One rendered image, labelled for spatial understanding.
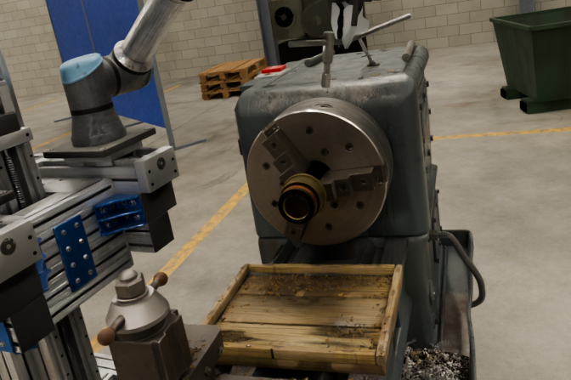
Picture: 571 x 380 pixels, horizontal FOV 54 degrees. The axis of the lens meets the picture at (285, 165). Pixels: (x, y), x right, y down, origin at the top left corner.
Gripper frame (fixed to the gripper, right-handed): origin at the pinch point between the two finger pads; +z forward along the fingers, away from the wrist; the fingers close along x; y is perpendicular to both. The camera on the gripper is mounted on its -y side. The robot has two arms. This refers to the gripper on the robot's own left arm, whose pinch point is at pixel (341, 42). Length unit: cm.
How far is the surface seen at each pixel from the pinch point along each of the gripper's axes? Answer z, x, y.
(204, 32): 149, 998, 474
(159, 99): 135, 463, 149
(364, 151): 20.8, -11.0, -0.6
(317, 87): 13.0, 12.7, 4.6
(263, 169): 28.2, 6.1, -14.3
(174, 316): 28, -34, -53
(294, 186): 25.4, -10.4, -17.9
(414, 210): 39.2, -10.0, 18.5
